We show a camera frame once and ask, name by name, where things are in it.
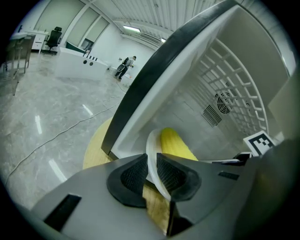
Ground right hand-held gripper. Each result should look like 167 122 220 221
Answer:
232 131 300 181

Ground white desk with drawers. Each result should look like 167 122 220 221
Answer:
25 30 51 51

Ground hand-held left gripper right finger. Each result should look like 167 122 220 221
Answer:
156 152 265 237

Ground ceiling air vent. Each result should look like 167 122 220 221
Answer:
140 32 165 45

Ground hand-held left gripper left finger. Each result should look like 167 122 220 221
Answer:
30 153 165 240

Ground white reception counter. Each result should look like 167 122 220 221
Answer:
55 46 109 79

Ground white plastic plate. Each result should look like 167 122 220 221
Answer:
145 128 173 200

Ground metal frame chairs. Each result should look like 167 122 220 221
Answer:
0 34 36 95

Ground yellow corn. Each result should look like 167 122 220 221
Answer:
160 127 199 162

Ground white wire fridge shelf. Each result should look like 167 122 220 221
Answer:
192 38 270 139

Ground black office chair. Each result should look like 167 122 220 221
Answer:
44 27 63 55

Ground ceiling light panel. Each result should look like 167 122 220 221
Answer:
123 25 141 33

